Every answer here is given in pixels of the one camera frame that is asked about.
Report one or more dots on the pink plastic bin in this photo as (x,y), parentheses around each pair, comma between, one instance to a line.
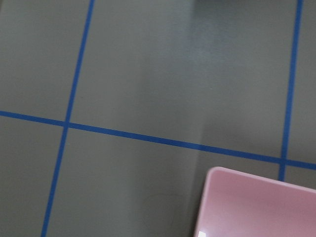
(238,204)

